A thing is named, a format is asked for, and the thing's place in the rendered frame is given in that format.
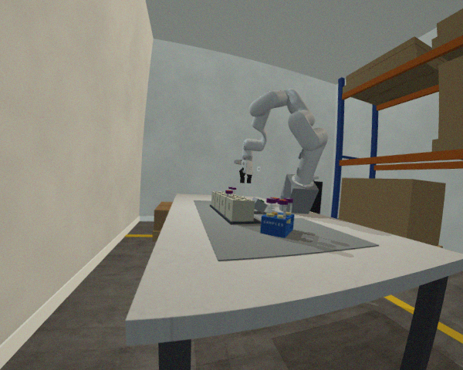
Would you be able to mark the blue tube rack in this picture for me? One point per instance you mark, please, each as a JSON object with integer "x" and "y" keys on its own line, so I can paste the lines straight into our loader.
{"x": 275, "y": 226}

